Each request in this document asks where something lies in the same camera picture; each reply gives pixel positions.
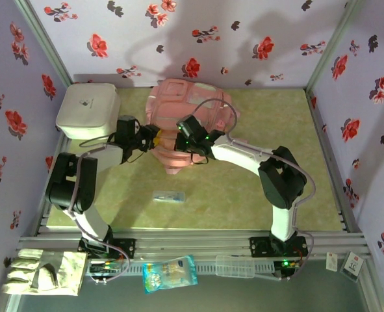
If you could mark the pink backpack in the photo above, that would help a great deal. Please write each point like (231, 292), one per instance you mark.
(178, 97)

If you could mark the clear plastic stationery pack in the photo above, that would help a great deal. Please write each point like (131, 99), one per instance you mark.
(169, 196)

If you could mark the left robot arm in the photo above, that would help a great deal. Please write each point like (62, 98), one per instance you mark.
(71, 182)

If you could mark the white storage box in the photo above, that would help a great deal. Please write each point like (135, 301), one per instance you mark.
(87, 110)

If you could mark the blue snack bag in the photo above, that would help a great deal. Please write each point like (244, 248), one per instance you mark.
(169, 274)

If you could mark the clear plastic organizer box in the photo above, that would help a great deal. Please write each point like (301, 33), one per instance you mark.
(235, 266)

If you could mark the beige work glove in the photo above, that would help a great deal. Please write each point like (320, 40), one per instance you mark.
(48, 273)

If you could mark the small white card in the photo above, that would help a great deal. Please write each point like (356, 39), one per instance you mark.
(332, 261)

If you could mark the aluminium base frame rail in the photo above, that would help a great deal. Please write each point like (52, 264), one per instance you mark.
(191, 242)

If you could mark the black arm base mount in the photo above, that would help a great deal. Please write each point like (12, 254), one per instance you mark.
(126, 247)
(260, 247)

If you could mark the aluminium corner post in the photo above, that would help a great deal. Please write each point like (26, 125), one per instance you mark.
(336, 39)
(43, 39)

